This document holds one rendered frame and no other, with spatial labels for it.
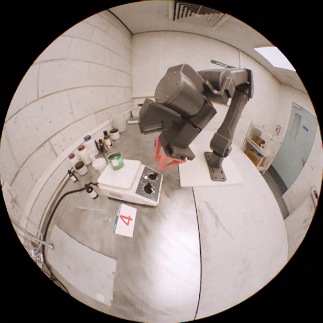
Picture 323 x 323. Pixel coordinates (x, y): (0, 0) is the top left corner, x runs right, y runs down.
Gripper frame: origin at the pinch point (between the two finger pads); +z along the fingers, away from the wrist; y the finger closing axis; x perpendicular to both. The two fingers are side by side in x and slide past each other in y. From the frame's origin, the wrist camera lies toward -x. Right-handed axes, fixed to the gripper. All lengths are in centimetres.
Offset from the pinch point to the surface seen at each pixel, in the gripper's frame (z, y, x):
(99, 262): 15.8, 24.6, -17.9
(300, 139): -169, 38, 234
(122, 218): 12.1, 12.0, -9.1
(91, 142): 22.8, -30.1, -24.8
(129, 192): 7.9, 5.3, -7.3
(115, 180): 8.8, 1.1, -11.1
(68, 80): -6, -49, -53
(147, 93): -1, -145, 20
